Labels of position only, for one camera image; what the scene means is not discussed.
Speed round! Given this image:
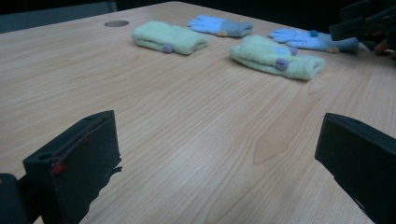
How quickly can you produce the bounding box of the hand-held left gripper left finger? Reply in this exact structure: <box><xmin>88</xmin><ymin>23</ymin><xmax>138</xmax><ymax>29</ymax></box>
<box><xmin>22</xmin><ymin>110</ymin><xmax>123</xmax><ymax>224</ymax></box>

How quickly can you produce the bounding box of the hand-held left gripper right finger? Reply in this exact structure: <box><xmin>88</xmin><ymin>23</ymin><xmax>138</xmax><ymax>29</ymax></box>
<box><xmin>315</xmin><ymin>112</ymin><xmax>396</xmax><ymax>224</ymax></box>

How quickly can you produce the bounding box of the blue knit glove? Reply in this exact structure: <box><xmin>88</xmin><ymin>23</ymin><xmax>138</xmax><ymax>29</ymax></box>
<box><xmin>269</xmin><ymin>28</ymin><xmax>361</xmax><ymax>53</ymax></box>
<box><xmin>187</xmin><ymin>14</ymin><xmax>255</xmax><ymax>39</ymax></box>

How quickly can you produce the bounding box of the round grey cable grommet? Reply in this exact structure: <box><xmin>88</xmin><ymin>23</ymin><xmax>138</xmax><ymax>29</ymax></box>
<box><xmin>104</xmin><ymin>20</ymin><xmax>130</xmax><ymax>28</ymax></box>

